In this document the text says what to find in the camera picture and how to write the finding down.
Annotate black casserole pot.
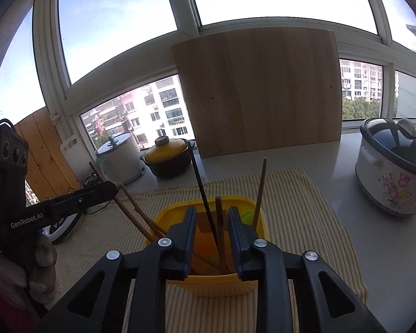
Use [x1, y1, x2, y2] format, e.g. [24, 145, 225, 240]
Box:
[139, 140, 196, 179]

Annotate white window frame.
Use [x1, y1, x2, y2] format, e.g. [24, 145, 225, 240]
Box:
[0, 0, 416, 195]

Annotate yellow plastic container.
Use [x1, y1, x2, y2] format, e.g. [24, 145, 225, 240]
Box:
[144, 195, 267, 297]

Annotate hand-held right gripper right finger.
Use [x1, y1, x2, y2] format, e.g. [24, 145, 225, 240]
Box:
[227, 206, 389, 333]

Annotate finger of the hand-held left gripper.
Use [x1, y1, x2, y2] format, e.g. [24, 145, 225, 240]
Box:
[69, 180, 119, 198]
[49, 187, 119, 220]

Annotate teal and white rice cooker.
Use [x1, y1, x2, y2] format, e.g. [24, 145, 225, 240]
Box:
[95, 132, 147, 185]

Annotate yellow pot lid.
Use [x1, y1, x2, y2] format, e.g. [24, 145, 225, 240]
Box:
[145, 136, 189, 163]

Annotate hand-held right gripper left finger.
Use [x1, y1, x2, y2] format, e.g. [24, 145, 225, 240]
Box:
[31, 205, 198, 333]

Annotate person's left hand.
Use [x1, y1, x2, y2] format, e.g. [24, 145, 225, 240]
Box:
[0, 235, 58, 311]

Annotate round white black-rimmed object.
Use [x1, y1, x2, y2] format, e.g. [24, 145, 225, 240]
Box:
[42, 211, 84, 244]

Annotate brown wooden plank panel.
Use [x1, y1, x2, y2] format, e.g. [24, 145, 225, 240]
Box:
[13, 109, 81, 202]

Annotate white cutting board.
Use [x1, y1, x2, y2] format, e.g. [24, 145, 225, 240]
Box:
[60, 137, 82, 183]

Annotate light wooden board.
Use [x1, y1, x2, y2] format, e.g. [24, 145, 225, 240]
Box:
[171, 28, 344, 159]

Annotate floral white slow cooker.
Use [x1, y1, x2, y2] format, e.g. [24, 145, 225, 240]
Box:
[354, 117, 416, 218]

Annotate plain wooden chopstick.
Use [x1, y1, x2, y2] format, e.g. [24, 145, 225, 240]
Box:
[252, 157, 268, 233]

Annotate striped tablecloth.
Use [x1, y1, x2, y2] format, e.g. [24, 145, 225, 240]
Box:
[38, 167, 368, 333]

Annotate black chopstick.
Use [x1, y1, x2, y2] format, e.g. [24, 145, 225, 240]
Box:
[186, 140, 220, 254]

